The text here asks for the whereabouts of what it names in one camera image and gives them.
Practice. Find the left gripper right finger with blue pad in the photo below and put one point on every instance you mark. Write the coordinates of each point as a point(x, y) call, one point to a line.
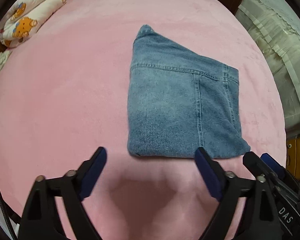
point(259, 218)

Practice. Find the blue denim jacket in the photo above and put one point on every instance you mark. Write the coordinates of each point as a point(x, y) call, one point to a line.
point(179, 101)

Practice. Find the folded bear print quilt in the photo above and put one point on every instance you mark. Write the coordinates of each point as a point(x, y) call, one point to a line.
point(24, 19)

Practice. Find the lace covered cabinet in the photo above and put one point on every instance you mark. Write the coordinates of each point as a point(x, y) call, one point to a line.
point(275, 28)

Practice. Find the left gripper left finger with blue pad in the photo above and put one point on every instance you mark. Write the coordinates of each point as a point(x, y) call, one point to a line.
point(40, 218)

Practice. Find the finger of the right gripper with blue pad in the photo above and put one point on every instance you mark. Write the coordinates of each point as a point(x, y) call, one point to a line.
point(261, 171)
point(272, 163)

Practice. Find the yellow wooden drawer unit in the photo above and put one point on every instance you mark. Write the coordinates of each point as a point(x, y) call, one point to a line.
point(293, 157)

